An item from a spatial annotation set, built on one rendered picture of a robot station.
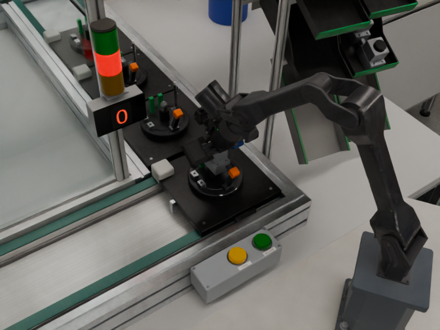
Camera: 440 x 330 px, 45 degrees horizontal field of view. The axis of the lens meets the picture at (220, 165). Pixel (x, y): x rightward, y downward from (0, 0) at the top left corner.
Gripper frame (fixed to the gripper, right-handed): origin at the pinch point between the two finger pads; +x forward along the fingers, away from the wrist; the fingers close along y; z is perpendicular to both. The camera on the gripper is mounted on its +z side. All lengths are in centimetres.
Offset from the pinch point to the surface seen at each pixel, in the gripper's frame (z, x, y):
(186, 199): -7.6, 8.2, 9.6
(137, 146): 12.0, 20.2, 10.6
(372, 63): 0.0, -16.8, -39.9
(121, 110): 14.4, -7.6, 18.8
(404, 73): 7, 77, -144
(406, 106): -6, 99, -156
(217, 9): 57, 53, -53
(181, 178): -2.0, 11.6, 6.9
